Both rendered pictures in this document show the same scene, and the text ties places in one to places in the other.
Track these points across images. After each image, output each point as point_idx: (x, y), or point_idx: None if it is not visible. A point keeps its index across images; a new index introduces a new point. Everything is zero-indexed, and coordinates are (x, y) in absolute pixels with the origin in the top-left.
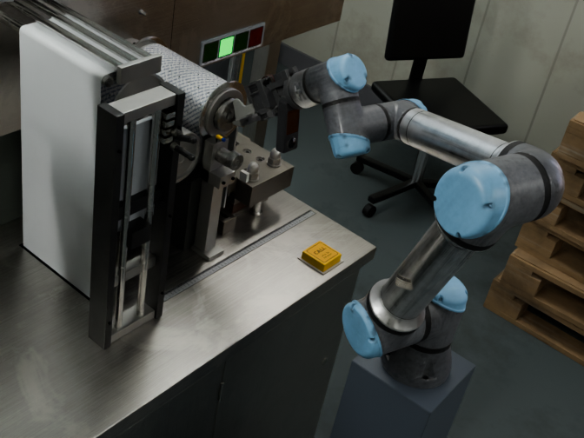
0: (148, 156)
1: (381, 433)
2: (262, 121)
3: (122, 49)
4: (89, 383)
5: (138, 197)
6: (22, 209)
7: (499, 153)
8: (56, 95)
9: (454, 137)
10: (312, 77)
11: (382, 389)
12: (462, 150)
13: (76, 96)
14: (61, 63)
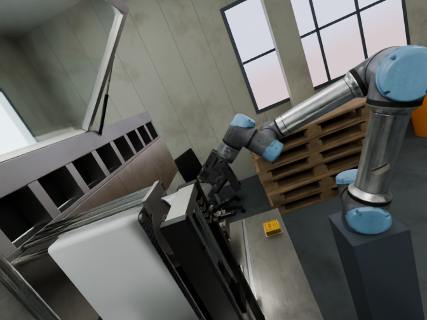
0: (206, 241)
1: (390, 264)
2: (219, 185)
3: (133, 197)
4: None
5: (222, 273)
6: None
7: (352, 77)
8: (109, 268)
9: (315, 101)
10: (231, 138)
11: (378, 243)
12: (327, 99)
13: (126, 252)
14: (98, 242)
